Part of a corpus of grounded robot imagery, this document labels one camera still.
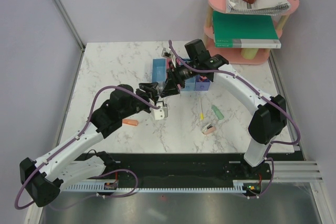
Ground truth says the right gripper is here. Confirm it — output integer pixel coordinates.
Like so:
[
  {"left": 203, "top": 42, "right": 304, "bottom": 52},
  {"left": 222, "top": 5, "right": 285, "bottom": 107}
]
[{"left": 161, "top": 60, "right": 198, "bottom": 98}]

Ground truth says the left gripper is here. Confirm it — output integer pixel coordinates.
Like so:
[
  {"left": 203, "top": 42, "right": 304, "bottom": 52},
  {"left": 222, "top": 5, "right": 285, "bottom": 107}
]
[{"left": 120, "top": 82, "right": 159, "bottom": 119}]

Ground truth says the pink drawer bin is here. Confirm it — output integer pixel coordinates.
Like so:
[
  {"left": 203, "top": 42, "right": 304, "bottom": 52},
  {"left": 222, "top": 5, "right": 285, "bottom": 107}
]
[{"left": 165, "top": 58, "right": 174, "bottom": 72}]

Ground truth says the clear paperclip jar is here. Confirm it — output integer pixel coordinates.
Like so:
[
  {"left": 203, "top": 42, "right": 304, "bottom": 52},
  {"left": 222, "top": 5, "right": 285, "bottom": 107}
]
[{"left": 156, "top": 82, "right": 166, "bottom": 93}]

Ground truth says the pink cap glue bottle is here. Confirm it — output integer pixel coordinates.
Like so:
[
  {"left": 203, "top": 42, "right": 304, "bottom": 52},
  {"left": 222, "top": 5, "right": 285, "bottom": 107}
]
[{"left": 198, "top": 76, "right": 207, "bottom": 82}]

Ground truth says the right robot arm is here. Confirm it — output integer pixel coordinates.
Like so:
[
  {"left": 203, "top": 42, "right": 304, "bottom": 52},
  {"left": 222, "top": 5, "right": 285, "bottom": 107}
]
[{"left": 160, "top": 39, "right": 287, "bottom": 179}]

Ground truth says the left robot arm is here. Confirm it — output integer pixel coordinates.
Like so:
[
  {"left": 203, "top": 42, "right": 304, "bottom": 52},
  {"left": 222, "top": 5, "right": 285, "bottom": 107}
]
[{"left": 15, "top": 82, "right": 160, "bottom": 210}]

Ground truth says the orange highlighter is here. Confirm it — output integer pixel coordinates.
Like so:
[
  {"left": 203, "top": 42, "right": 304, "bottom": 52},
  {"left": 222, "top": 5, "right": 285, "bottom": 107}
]
[{"left": 122, "top": 119, "right": 139, "bottom": 126}]

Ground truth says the yellow cap white pen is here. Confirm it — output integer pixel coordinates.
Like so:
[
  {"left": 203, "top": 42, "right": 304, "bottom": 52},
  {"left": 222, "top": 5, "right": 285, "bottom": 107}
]
[{"left": 199, "top": 98, "right": 204, "bottom": 121}]

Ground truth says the green highlighter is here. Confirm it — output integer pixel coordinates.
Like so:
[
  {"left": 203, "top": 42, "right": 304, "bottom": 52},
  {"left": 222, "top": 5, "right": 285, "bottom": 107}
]
[{"left": 211, "top": 105, "right": 224, "bottom": 120}]

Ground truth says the pink correction tape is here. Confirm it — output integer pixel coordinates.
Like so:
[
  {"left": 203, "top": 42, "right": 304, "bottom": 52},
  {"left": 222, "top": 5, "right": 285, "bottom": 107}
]
[{"left": 202, "top": 123, "right": 216, "bottom": 135}]

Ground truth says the green book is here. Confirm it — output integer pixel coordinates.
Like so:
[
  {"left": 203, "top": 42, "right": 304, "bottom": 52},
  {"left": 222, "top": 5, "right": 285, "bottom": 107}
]
[{"left": 212, "top": 11, "right": 281, "bottom": 49}]

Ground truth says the yellow foam roll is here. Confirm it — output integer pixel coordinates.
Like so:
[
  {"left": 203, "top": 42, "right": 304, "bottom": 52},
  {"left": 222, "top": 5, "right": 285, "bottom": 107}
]
[{"left": 240, "top": 48, "right": 259, "bottom": 60}]

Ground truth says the pink three tier shelf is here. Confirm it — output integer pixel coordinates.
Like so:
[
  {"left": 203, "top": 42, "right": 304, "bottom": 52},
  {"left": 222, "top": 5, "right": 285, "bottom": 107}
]
[{"left": 203, "top": 0, "right": 299, "bottom": 65}]

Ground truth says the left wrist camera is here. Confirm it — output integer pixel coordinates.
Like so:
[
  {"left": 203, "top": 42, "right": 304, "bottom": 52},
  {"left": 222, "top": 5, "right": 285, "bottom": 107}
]
[{"left": 151, "top": 101, "right": 168, "bottom": 121}]

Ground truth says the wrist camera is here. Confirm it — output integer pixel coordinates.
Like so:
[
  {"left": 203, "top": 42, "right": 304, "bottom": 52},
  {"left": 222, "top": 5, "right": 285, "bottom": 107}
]
[
  {"left": 151, "top": 101, "right": 168, "bottom": 121},
  {"left": 161, "top": 48, "right": 176, "bottom": 68}
]

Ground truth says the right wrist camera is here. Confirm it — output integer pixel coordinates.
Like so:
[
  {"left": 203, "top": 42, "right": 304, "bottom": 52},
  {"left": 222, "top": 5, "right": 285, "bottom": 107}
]
[{"left": 161, "top": 48, "right": 176, "bottom": 68}]

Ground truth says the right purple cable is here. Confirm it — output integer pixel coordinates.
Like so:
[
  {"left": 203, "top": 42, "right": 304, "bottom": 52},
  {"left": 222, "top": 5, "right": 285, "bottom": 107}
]
[{"left": 167, "top": 39, "right": 300, "bottom": 200}]

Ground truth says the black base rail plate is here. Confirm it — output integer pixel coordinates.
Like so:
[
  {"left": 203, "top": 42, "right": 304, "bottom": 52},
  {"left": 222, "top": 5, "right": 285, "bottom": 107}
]
[{"left": 76, "top": 152, "right": 274, "bottom": 189}]

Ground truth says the white cable duct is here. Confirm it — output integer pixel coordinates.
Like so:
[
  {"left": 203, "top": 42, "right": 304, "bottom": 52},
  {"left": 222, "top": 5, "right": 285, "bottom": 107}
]
[{"left": 64, "top": 179, "right": 261, "bottom": 194}]

